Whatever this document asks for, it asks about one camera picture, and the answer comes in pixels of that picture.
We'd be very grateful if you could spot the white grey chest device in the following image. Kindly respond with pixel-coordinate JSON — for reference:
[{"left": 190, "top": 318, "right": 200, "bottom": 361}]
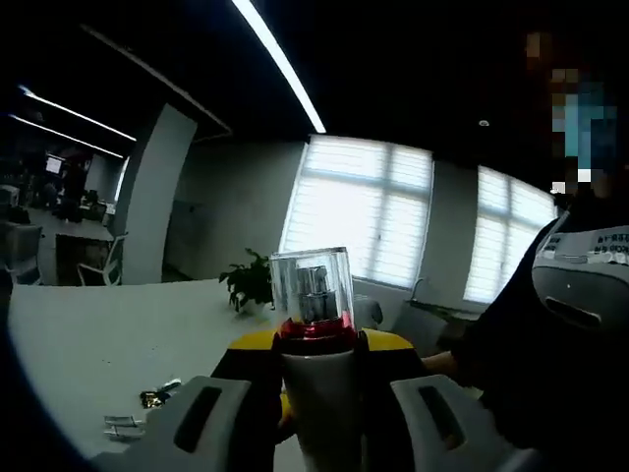
[{"left": 532, "top": 210, "right": 629, "bottom": 335}]

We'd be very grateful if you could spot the long ceiling light strip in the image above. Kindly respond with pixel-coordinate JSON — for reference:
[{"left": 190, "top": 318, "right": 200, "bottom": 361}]
[{"left": 230, "top": 0, "right": 328, "bottom": 134}]

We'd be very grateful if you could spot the tall red-collared skincare bottle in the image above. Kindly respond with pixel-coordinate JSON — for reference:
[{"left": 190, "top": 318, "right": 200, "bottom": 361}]
[{"left": 268, "top": 244, "right": 368, "bottom": 472}]

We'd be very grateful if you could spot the potted green plant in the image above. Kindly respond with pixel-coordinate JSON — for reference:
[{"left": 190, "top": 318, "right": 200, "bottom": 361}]
[{"left": 218, "top": 248, "right": 276, "bottom": 316}]

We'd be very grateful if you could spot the small white red box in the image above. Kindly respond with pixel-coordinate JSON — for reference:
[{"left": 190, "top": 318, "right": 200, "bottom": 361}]
[{"left": 101, "top": 425, "right": 147, "bottom": 443}]

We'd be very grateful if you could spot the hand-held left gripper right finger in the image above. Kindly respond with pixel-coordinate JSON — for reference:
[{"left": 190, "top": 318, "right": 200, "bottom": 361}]
[{"left": 353, "top": 327, "right": 542, "bottom": 472}]

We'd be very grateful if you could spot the window with blinds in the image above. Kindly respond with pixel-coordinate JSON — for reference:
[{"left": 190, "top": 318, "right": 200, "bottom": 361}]
[
  {"left": 463, "top": 164, "right": 561, "bottom": 306},
  {"left": 279, "top": 135, "right": 434, "bottom": 290}
]

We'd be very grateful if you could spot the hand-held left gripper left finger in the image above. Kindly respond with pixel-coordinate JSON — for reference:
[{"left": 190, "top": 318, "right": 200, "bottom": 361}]
[{"left": 90, "top": 327, "right": 296, "bottom": 472}]

